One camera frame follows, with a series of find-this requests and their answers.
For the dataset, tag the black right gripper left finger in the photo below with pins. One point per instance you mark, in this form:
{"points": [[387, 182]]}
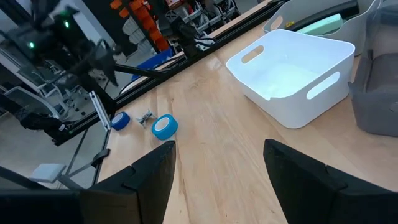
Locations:
{"points": [[140, 199]]}

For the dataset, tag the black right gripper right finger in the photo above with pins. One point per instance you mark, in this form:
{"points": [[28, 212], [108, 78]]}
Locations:
{"points": [[304, 193]]}

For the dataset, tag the dark blue tape roll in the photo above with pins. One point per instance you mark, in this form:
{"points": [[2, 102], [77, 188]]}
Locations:
{"points": [[122, 124]]}

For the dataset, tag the light blue tape roll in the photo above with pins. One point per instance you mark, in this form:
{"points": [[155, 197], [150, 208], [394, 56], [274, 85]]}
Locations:
{"points": [[168, 130]]}

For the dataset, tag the mint green stapler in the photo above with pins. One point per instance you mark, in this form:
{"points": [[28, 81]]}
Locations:
{"points": [[320, 25]]}

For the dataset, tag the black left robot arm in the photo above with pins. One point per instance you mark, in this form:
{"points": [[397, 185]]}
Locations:
{"points": [[66, 31]]}

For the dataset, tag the blue board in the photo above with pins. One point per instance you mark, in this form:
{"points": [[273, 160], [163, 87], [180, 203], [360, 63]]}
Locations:
{"points": [[152, 62]]}

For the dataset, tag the orange storage bin rack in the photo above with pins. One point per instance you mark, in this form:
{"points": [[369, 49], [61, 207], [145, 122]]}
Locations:
{"points": [[146, 21]]}

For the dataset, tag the grey chair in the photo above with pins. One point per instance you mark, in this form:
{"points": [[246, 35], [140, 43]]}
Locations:
{"points": [[31, 96]]}

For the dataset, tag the white flat floor box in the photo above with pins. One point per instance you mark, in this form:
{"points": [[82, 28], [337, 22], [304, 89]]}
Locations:
{"points": [[46, 172]]}

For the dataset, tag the white plastic bin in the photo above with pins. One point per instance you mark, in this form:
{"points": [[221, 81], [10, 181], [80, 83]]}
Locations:
{"points": [[289, 77]]}

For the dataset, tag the dark translucent plastic bin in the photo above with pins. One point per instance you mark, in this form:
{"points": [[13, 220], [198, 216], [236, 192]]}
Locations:
{"points": [[376, 93]]}

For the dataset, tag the light grey plastic bin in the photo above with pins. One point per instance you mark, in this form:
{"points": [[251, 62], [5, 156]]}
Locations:
{"points": [[357, 34]]}

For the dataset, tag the silver aluminium bracket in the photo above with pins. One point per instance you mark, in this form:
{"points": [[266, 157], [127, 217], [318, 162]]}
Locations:
{"points": [[101, 112]]}

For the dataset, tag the black aluminium table frame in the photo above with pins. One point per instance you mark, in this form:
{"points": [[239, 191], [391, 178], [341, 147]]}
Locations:
{"points": [[174, 64]]}

